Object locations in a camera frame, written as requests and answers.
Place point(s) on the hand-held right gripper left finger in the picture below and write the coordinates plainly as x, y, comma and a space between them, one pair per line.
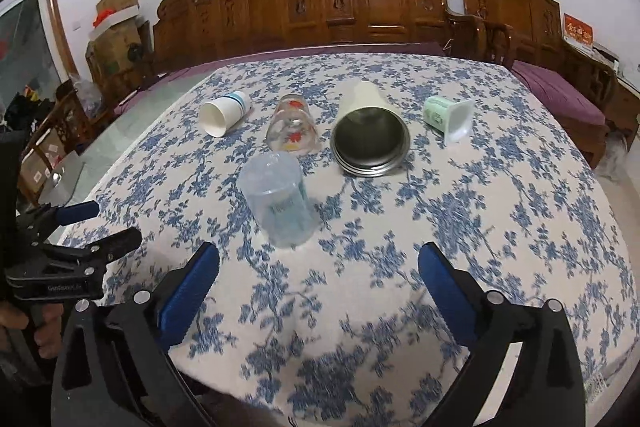
189, 294

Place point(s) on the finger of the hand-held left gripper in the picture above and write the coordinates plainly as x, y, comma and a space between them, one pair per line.
112, 246
79, 212

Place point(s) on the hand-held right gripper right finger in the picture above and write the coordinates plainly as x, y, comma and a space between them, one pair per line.
446, 294

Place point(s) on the clear blue plastic cup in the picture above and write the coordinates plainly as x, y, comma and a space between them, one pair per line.
277, 202

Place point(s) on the white paper cup blue stripes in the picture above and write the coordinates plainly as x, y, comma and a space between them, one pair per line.
225, 113

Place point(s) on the green white plastic cup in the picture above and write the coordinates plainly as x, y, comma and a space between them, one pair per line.
450, 117

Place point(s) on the cream cup steel inside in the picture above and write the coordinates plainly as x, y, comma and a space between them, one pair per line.
369, 132

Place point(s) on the glass cup red flowers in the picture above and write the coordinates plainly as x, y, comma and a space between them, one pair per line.
292, 132

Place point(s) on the person's left hand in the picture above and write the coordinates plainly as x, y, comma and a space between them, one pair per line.
48, 334

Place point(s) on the small wooden chair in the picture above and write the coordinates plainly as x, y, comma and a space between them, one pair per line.
55, 127

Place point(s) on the blue floral tablecloth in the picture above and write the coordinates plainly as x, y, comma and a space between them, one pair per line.
360, 267

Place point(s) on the clear plastic bag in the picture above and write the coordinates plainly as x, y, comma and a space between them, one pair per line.
89, 99

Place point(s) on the purple bench cushion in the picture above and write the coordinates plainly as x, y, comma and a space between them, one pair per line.
165, 77

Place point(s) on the large cardboard box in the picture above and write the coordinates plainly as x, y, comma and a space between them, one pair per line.
115, 52

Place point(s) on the purple armchair cushion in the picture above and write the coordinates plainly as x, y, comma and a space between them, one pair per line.
555, 92

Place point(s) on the carved wooden armchair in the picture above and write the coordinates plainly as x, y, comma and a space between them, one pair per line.
525, 7

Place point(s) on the carved wooden sofa bench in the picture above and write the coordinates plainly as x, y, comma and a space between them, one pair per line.
320, 2

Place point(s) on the wooden door frame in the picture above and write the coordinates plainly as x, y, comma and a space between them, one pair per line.
55, 17

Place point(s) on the red wall sign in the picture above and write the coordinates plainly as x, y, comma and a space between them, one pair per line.
578, 28

